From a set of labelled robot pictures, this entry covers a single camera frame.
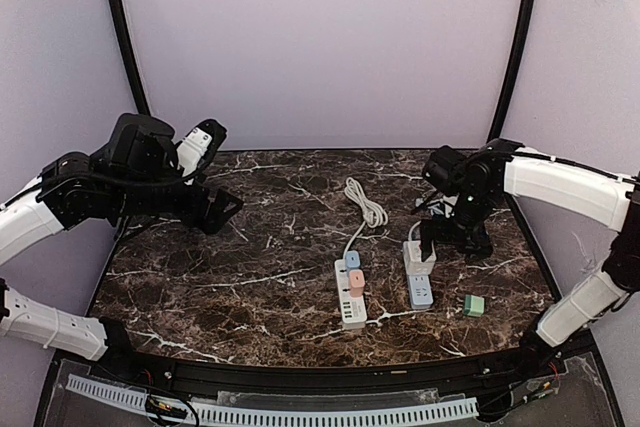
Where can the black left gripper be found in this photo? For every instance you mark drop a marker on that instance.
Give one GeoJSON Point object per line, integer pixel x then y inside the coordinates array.
{"type": "Point", "coordinates": [214, 217]}

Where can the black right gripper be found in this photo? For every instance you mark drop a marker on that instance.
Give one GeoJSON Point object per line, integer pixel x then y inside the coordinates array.
{"type": "Point", "coordinates": [480, 246]}

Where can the white cube socket adapter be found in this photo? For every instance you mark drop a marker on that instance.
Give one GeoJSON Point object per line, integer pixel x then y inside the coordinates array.
{"type": "Point", "coordinates": [413, 261]}

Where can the grey blue power strip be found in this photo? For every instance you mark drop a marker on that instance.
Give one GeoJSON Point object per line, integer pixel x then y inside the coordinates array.
{"type": "Point", "coordinates": [420, 292]}

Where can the green plug charger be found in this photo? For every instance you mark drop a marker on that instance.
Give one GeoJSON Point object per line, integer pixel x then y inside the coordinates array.
{"type": "Point", "coordinates": [474, 306]}

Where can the blue plug charger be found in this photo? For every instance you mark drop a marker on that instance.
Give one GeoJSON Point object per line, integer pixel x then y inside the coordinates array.
{"type": "Point", "coordinates": [352, 260]}

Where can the pink plug charger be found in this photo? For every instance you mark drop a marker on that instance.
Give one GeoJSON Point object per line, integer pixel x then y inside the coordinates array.
{"type": "Point", "coordinates": [357, 283]}

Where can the white power strip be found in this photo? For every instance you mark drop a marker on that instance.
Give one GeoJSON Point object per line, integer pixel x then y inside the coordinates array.
{"type": "Point", "coordinates": [352, 309]}

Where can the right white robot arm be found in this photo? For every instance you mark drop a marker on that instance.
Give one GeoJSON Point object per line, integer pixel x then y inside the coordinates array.
{"type": "Point", "coordinates": [477, 182]}

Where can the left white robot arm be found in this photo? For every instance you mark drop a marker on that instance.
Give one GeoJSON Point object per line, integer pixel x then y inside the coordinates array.
{"type": "Point", "coordinates": [72, 189]}

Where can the small circuit board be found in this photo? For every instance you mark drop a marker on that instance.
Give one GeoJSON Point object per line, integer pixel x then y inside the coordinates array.
{"type": "Point", "coordinates": [156, 406]}

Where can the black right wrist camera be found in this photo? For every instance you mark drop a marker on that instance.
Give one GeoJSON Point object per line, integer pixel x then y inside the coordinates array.
{"type": "Point", "coordinates": [441, 169]}

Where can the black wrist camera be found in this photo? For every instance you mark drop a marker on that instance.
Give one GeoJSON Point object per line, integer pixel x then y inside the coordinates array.
{"type": "Point", "coordinates": [141, 144]}
{"type": "Point", "coordinates": [441, 169]}

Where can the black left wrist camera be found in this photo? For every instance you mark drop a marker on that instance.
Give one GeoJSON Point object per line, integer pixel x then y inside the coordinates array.
{"type": "Point", "coordinates": [141, 144]}

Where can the black front rail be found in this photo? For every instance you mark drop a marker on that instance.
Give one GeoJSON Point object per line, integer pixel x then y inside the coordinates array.
{"type": "Point", "coordinates": [487, 375]}

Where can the left black frame post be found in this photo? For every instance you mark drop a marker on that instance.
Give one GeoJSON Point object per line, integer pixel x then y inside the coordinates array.
{"type": "Point", "coordinates": [128, 56]}

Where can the black frame post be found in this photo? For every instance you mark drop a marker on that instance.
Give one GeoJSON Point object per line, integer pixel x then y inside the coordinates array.
{"type": "Point", "coordinates": [516, 53]}
{"type": "Point", "coordinates": [128, 56]}

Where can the right black frame post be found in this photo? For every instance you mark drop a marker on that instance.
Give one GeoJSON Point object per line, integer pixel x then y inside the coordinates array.
{"type": "Point", "coordinates": [516, 53]}

